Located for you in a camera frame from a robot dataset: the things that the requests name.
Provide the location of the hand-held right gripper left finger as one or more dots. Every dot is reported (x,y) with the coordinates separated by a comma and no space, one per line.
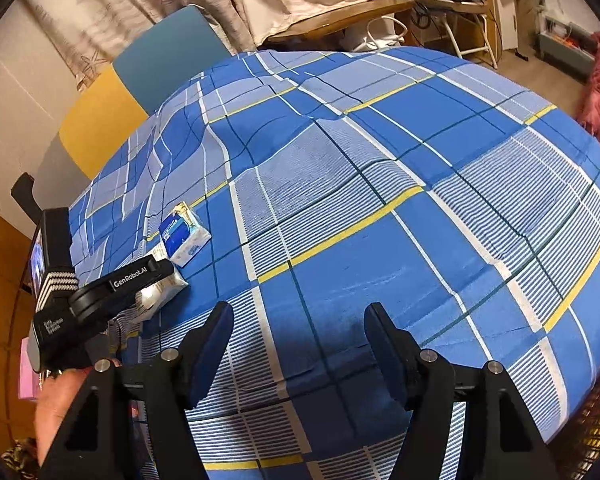
(212,355)

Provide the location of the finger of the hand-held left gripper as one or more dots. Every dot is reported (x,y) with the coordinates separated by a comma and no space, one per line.
(140,277)

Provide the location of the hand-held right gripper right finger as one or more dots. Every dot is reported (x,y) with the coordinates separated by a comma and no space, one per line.
(385,355)

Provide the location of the person's left hand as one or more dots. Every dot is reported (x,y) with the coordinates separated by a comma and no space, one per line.
(55,410)

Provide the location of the pink box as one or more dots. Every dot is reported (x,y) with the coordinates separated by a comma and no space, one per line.
(31,370)

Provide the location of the wooden wardrobe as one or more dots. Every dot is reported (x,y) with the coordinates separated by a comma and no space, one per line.
(2,310)

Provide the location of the blue and white tissue pack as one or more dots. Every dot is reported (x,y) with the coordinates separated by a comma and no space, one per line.
(185,240)

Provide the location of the zebra patterned cloth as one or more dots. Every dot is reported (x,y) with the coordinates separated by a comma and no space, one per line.
(22,457)

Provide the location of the blue plaid bed sheet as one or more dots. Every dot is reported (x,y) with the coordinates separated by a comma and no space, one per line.
(380,185)

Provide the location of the colour block headboard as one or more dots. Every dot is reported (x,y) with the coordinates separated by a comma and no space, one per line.
(115,105)

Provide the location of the dark mesh fabric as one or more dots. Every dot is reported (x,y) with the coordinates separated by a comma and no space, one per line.
(590,425)

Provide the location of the wooden desk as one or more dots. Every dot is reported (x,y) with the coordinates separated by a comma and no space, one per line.
(360,12)

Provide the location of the white low shelf unit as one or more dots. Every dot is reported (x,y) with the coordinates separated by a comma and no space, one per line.
(565,35)

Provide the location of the white cabinet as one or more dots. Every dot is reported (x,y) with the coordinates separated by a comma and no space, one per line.
(505,5)

